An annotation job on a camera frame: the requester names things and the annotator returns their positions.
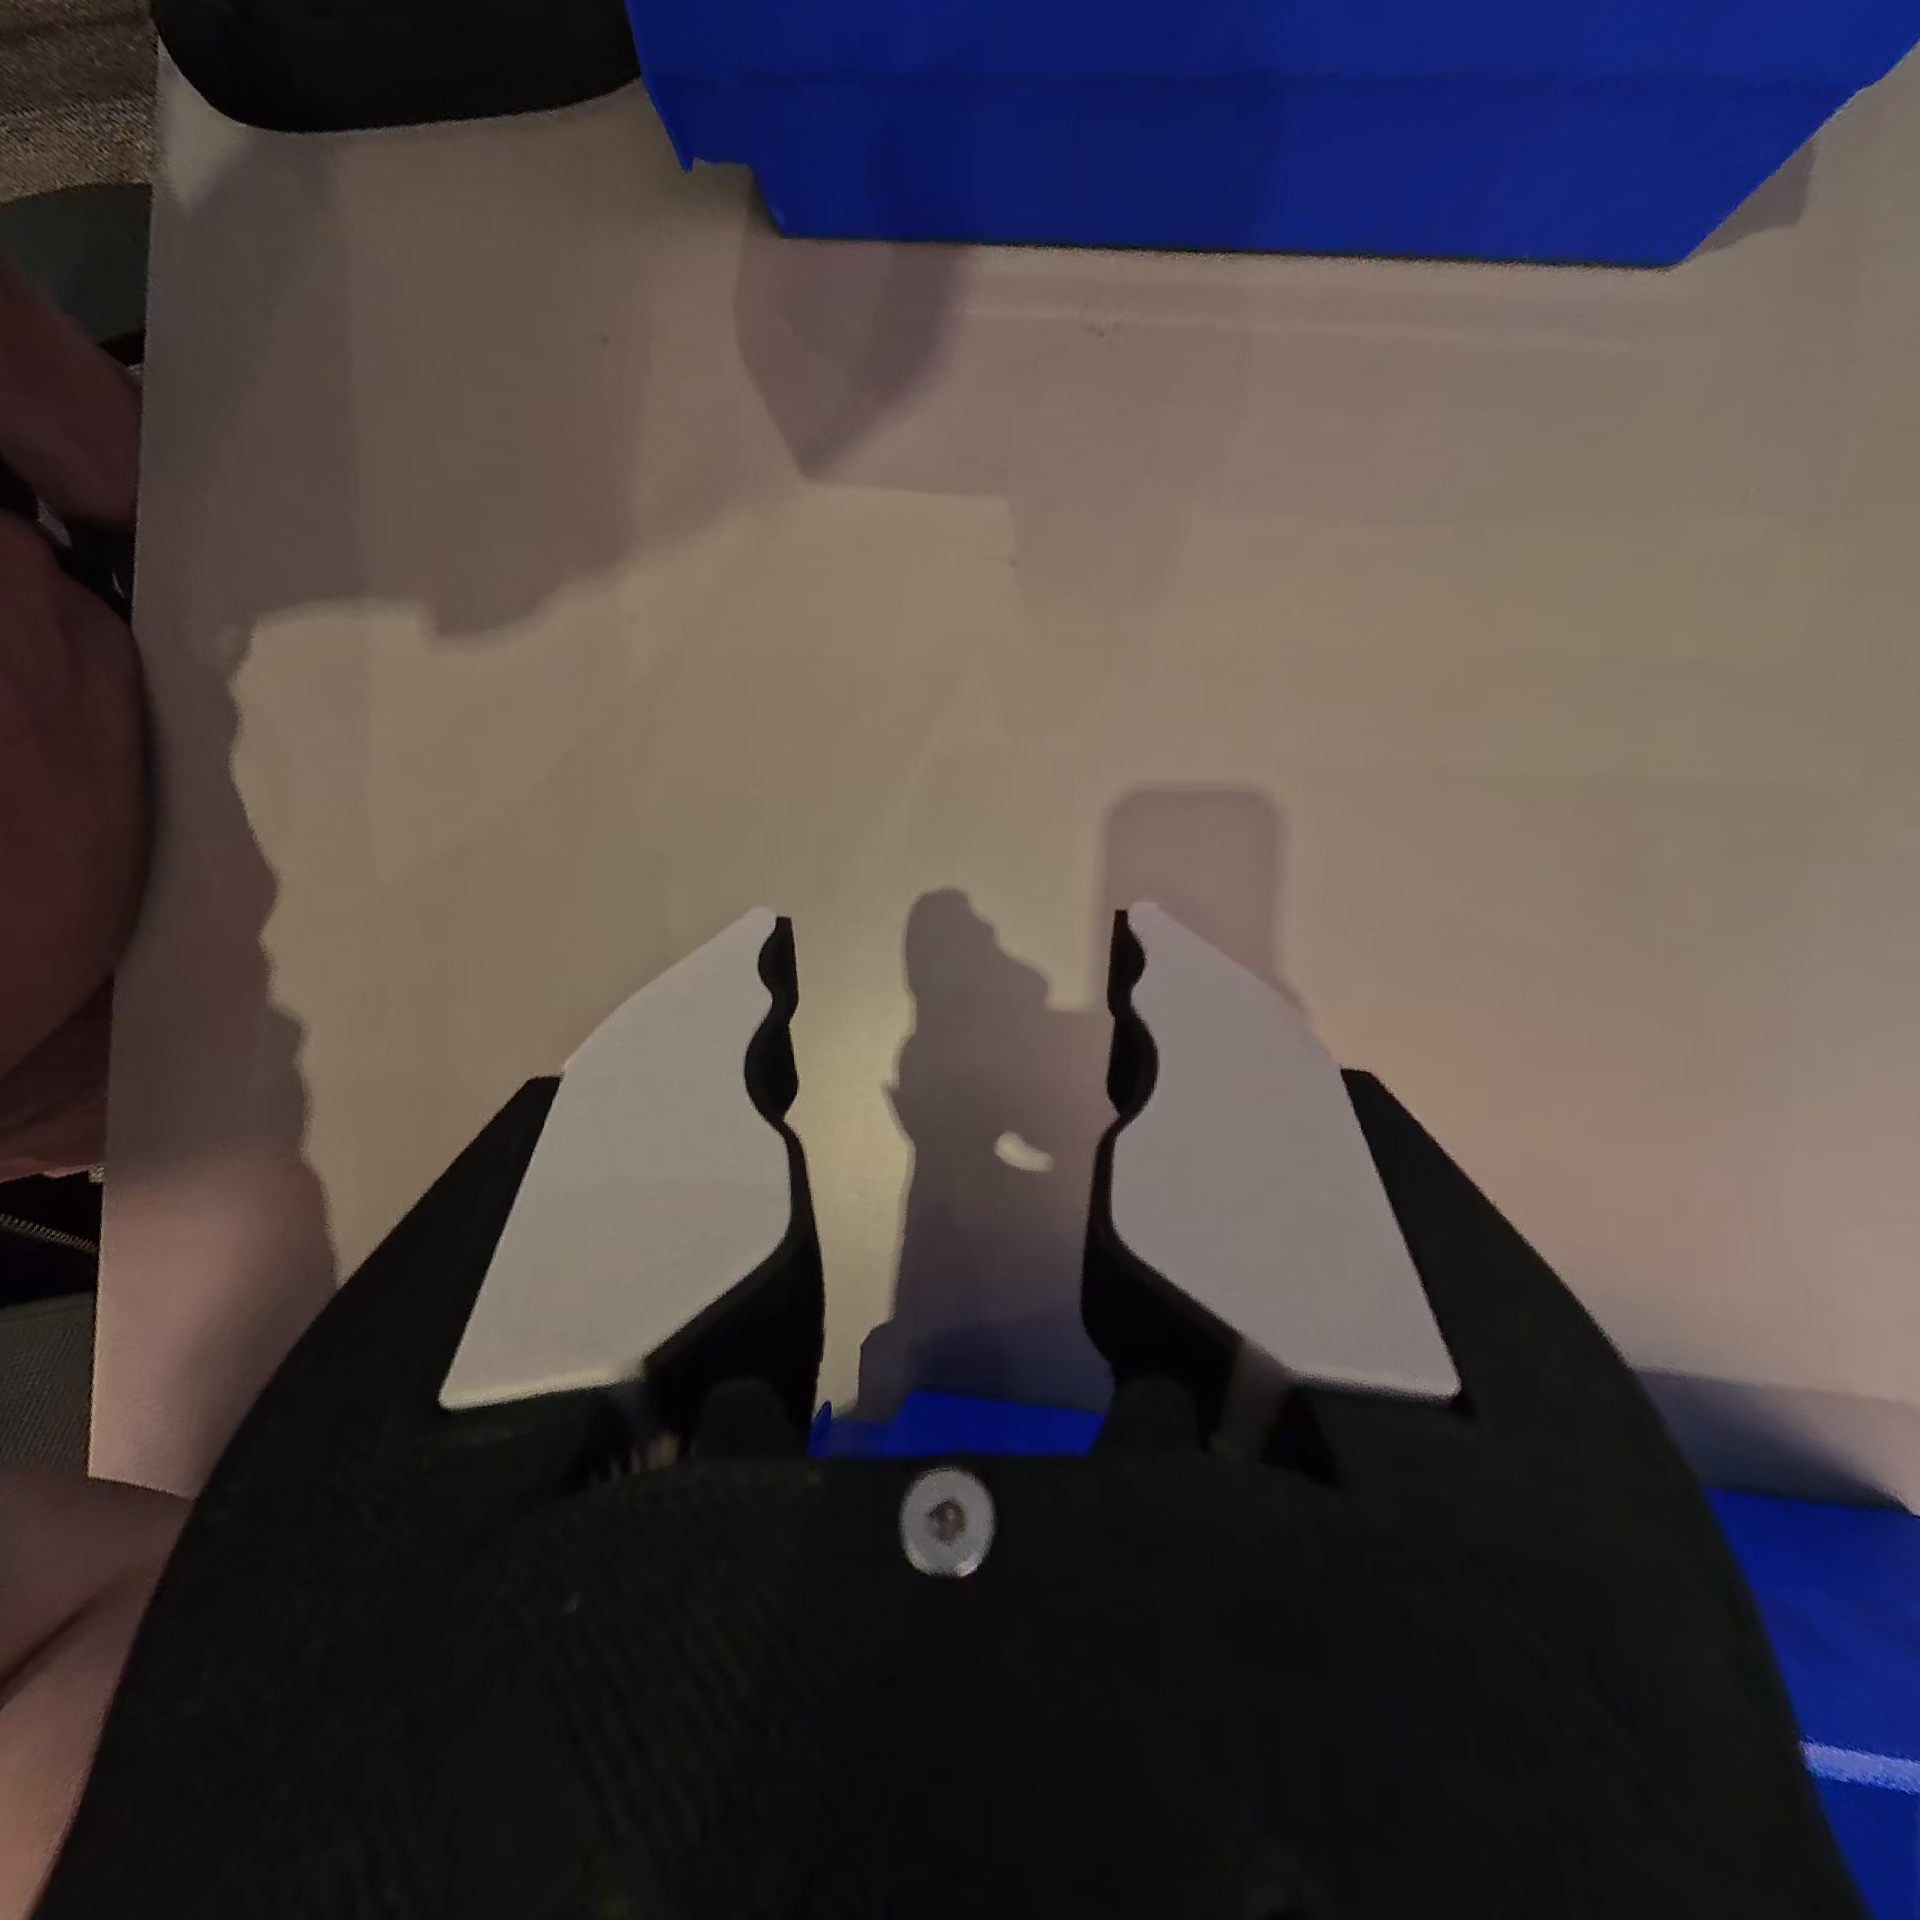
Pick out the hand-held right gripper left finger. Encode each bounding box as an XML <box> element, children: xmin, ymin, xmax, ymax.
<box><xmin>434</xmin><ymin>905</ymin><xmax>830</xmax><ymax>1456</ymax></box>

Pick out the black shoulder strap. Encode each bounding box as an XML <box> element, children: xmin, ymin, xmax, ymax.
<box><xmin>0</xmin><ymin>441</ymin><xmax>140</xmax><ymax>617</ymax></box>

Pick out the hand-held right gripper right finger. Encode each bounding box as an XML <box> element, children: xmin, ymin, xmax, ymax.
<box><xmin>1079</xmin><ymin>900</ymin><xmax>1462</xmax><ymax>1456</ymax></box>

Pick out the blue divided parts bin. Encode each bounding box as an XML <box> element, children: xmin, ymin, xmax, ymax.
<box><xmin>621</xmin><ymin>0</ymin><xmax>1884</xmax><ymax>271</ymax></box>

